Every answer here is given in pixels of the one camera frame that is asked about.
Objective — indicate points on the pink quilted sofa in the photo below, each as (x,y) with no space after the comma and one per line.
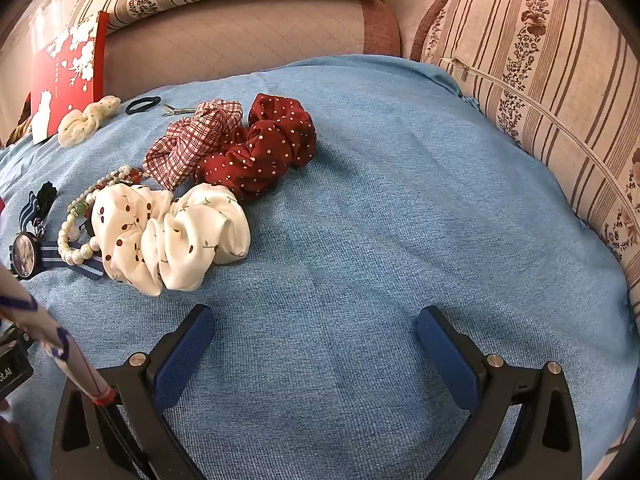
(250,45)

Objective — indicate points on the silver hair clip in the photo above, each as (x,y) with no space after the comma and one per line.
(177,108)

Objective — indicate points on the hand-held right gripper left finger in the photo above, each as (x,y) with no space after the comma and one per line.
(182,360)

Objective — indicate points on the dark red polka dot scrunchie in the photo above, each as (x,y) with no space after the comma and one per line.
(260,152)

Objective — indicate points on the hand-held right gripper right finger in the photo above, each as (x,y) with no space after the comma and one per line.
(447,360)

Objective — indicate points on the cream lace scrunchie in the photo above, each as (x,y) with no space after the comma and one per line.
(82,120)

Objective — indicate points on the wide striped floral cushion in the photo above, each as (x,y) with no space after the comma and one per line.
(540,75)

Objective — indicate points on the red plaid scrunchie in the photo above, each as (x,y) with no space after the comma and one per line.
(192,140)

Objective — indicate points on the red flower print box lid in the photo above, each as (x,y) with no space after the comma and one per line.
(67,67)

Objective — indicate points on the white cherry print scrunchie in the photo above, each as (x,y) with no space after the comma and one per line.
(170,240)

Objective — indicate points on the blue blanket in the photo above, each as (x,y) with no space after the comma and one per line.
(375,220)

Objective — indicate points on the brown patterned cloth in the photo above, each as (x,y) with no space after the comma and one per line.
(17,127)

